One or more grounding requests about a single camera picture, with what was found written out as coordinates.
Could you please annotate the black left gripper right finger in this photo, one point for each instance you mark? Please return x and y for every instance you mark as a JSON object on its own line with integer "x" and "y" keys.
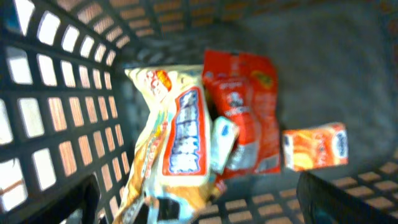
{"x": 322, "y": 202}

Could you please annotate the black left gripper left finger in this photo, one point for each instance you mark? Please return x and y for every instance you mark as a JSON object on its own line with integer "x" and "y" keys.
{"x": 74, "y": 204}

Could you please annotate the orange small carton box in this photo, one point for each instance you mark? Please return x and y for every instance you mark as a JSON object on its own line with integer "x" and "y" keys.
{"x": 316, "y": 147}

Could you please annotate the yellow snack bag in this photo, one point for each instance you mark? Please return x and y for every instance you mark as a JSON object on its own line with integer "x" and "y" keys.
{"x": 170, "y": 179}

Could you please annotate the red snack bag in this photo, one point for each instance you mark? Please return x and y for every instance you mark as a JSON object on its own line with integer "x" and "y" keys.
{"x": 244, "y": 89}

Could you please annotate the grey plastic mesh basket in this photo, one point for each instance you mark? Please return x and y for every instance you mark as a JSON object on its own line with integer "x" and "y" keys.
{"x": 68, "y": 110}

